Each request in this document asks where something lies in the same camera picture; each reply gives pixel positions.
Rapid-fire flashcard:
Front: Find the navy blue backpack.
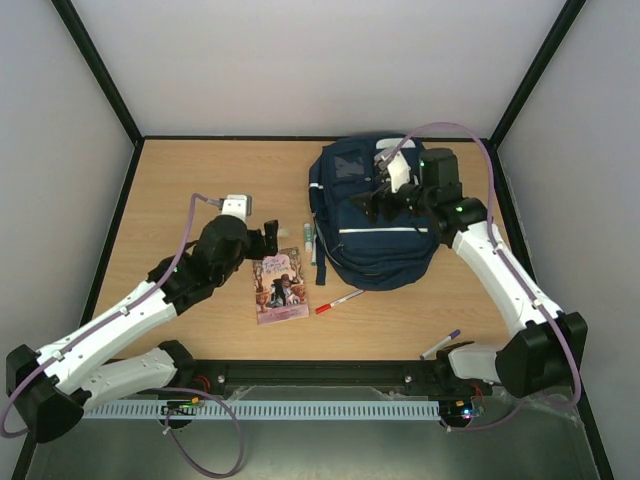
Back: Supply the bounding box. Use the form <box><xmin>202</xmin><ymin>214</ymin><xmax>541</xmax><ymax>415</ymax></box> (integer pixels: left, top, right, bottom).
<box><xmin>309</xmin><ymin>133</ymin><xmax>439</xmax><ymax>291</ymax></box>

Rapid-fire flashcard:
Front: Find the black aluminium frame rail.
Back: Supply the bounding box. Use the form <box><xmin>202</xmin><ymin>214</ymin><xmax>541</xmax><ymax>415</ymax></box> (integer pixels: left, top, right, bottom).
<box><xmin>104</xmin><ymin>357</ymin><xmax>506</xmax><ymax>396</ymax></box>

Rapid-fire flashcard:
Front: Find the purple illustrated booklet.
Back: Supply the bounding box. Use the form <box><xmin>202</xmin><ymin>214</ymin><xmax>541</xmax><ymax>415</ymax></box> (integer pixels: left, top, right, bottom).
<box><xmin>252</xmin><ymin>247</ymin><xmax>310</xmax><ymax>325</ymax></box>

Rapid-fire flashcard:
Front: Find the purple cable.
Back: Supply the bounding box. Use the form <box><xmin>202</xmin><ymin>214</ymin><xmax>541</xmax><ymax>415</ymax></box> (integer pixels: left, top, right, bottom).
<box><xmin>0</xmin><ymin>193</ymin><xmax>247</xmax><ymax>475</ymax></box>
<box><xmin>389</xmin><ymin>121</ymin><xmax>582</xmax><ymax>434</ymax></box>

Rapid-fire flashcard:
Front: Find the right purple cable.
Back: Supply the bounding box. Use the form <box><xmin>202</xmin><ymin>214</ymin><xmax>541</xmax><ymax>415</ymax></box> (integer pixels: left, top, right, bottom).
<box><xmin>389</xmin><ymin>121</ymin><xmax>582</xmax><ymax>434</ymax></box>

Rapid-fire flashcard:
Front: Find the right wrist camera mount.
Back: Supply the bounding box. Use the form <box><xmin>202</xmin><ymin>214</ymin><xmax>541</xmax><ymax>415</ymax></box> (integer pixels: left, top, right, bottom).
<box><xmin>374</xmin><ymin>149</ymin><xmax>411</xmax><ymax>194</ymax></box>

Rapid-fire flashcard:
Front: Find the green capped white pen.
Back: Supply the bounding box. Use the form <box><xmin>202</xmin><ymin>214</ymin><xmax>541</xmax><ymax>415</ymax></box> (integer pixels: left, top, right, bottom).
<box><xmin>311</xmin><ymin>226</ymin><xmax>318</xmax><ymax>267</ymax></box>

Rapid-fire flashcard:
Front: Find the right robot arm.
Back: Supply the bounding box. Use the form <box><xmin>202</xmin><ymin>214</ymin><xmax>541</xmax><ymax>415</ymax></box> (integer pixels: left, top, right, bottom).
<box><xmin>353</xmin><ymin>147</ymin><xmax>586</xmax><ymax>404</ymax></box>

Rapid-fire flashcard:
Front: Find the purple capped white pen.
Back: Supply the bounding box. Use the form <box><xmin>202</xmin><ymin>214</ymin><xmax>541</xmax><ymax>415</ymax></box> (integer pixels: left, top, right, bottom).
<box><xmin>419</xmin><ymin>329</ymin><xmax>461</xmax><ymax>361</ymax></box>

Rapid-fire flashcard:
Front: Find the red capped white pen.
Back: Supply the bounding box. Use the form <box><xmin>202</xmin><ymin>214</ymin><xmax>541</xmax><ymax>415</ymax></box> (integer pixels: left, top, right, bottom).
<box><xmin>315</xmin><ymin>289</ymin><xmax>364</xmax><ymax>315</ymax></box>

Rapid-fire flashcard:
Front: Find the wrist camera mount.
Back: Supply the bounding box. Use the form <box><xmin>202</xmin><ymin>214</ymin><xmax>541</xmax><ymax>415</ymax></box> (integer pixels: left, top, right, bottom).
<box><xmin>374</xmin><ymin>149</ymin><xmax>411</xmax><ymax>194</ymax></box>
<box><xmin>220</xmin><ymin>194</ymin><xmax>252</xmax><ymax>221</ymax></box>

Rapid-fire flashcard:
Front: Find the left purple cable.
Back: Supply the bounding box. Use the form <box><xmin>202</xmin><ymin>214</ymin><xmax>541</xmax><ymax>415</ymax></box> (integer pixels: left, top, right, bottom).
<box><xmin>0</xmin><ymin>193</ymin><xmax>247</xmax><ymax>475</ymax></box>

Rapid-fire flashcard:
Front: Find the grey slotted cable duct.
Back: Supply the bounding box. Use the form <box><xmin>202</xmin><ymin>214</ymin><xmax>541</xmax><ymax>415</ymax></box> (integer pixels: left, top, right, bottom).
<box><xmin>85</xmin><ymin>399</ymin><xmax>440</xmax><ymax>421</ymax></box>

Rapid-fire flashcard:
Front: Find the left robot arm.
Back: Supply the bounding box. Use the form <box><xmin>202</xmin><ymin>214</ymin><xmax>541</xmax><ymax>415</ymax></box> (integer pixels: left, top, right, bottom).
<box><xmin>6</xmin><ymin>214</ymin><xmax>279</xmax><ymax>443</ymax></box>

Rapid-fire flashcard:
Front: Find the green whiteboard marker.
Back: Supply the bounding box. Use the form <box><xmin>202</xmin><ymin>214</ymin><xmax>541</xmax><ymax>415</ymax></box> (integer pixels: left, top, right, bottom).
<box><xmin>303</xmin><ymin>223</ymin><xmax>313</xmax><ymax>253</ymax></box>

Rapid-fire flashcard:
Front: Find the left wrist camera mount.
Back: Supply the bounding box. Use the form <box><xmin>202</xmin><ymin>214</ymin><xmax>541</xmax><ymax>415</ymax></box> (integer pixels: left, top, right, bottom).
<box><xmin>220</xmin><ymin>194</ymin><xmax>252</xmax><ymax>221</ymax></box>

